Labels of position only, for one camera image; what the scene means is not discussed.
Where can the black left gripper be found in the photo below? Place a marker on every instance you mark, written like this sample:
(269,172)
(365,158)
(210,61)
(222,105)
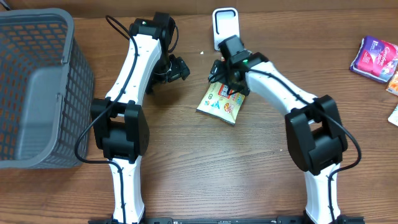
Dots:
(180,69)

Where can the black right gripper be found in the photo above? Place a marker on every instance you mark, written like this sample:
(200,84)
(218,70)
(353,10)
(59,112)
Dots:
(216,74)

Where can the yellow snack packet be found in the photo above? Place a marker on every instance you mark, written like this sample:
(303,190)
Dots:
(219,102)

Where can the red purple pantyliner pack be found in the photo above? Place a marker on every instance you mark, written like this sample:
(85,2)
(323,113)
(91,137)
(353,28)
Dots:
(376,59)

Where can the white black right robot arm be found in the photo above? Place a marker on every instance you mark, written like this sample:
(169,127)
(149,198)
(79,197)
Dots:
(315,138)

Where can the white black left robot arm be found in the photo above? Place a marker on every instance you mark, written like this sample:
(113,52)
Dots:
(119,124)

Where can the white barcode scanner stand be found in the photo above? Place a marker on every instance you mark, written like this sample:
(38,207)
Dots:
(225,24)

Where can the grey plastic shopping basket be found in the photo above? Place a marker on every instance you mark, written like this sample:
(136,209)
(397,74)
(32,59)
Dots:
(47,87)

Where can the orange packet at edge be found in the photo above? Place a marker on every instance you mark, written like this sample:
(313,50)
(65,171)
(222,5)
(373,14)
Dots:
(392,86)

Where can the white packet at edge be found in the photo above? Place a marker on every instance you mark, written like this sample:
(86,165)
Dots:
(393,118)

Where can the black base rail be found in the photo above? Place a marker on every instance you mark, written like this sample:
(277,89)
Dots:
(342,219)

